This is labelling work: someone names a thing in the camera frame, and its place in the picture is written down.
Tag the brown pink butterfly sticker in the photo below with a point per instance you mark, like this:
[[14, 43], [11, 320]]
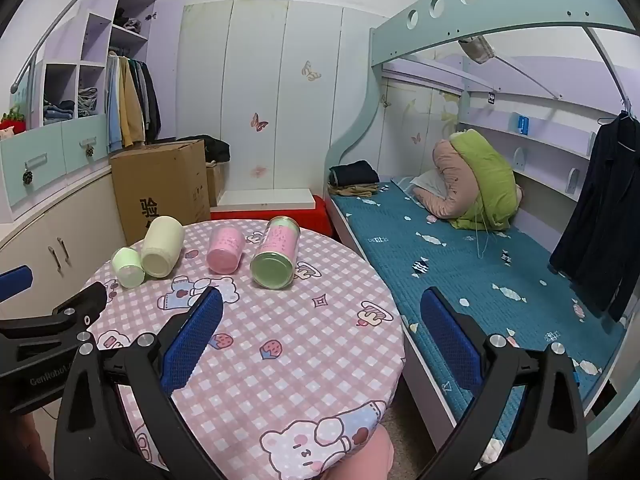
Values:
[[259, 121]]

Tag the small cardboard box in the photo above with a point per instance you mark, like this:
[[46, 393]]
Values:
[[215, 185]]

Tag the hanging black jacket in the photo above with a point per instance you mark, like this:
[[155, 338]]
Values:
[[600, 210]]

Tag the hanging dark clothes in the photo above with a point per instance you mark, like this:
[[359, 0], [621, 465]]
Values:
[[151, 102]]

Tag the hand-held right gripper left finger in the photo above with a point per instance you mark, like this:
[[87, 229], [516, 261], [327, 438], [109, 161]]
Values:
[[195, 340]]

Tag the lilac white shelf unit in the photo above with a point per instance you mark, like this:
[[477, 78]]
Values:
[[95, 35]]

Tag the hanging yellow jacket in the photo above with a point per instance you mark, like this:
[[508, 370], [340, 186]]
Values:
[[131, 107]]

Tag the lilac bed shelf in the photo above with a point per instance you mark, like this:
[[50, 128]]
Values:
[[550, 145]]

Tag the tall green-lidded clear cup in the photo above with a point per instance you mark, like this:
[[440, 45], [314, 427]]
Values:
[[272, 265]]

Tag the large cardboard box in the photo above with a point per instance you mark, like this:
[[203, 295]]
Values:
[[160, 185]]

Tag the grey pouch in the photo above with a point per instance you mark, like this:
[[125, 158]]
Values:
[[477, 50]]

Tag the white board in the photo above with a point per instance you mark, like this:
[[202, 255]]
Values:
[[265, 199]]

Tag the white pillow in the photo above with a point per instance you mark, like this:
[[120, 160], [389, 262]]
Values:
[[427, 185]]

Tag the green and pink quilt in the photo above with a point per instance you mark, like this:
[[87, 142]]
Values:
[[480, 175]]

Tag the pink checked cartoon tablecloth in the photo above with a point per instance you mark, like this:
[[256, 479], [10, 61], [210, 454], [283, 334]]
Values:
[[280, 320]]

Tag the pink cup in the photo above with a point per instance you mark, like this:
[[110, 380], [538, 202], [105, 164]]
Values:
[[225, 250]]

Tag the beige butterfly sticker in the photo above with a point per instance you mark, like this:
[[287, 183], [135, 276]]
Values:
[[311, 70]]

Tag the small light green cup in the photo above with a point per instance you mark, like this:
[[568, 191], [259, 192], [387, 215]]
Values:
[[127, 267]]

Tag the white wardrobe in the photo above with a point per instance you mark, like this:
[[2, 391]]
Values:
[[260, 85]]

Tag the cream yellow cup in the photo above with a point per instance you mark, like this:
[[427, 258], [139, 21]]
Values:
[[162, 245]]

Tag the pale pink butterfly sticker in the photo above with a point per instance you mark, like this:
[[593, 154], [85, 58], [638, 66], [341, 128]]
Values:
[[257, 171]]

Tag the person's left forearm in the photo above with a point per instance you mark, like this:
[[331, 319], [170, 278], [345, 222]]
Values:
[[20, 450]]

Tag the folded black clothes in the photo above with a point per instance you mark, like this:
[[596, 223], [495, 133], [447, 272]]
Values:
[[352, 172]]

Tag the small blue box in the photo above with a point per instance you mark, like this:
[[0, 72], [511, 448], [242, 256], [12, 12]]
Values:
[[523, 125]]

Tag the beige low cabinet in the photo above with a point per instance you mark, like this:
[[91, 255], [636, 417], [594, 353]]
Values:
[[40, 240]]

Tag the red flower plant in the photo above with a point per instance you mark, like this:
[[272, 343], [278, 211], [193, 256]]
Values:
[[12, 117]]

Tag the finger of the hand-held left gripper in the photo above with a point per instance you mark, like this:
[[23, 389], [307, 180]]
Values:
[[75, 305], [15, 281]]

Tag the grey metal handrail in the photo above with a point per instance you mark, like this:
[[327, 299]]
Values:
[[15, 86]]

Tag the hanging light blue shirt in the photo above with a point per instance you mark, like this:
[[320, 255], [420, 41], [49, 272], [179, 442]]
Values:
[[114, 105]]

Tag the blue candy print mattress sheet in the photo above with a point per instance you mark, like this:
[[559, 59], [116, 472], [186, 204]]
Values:
[[450, 270]]

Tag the teal drawer unit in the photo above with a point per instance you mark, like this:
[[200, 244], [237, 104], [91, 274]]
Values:
[[50, 160]]

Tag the folded tan clothes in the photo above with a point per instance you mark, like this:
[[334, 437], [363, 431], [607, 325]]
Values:
[[350, 191]]

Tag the dark grey clothes pile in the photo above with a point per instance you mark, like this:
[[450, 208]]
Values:
[[127, 22]]

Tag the teal bunk bed frame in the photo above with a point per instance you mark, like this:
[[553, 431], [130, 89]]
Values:
[[500, 10]]

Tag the black bag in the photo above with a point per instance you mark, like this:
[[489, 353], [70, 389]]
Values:
[[215, 147]]

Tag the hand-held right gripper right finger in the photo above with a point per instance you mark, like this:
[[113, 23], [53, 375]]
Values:
[[450, 340]]

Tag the person's pink pants leg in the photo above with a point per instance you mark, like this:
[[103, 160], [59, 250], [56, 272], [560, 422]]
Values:
[[357, 460]]

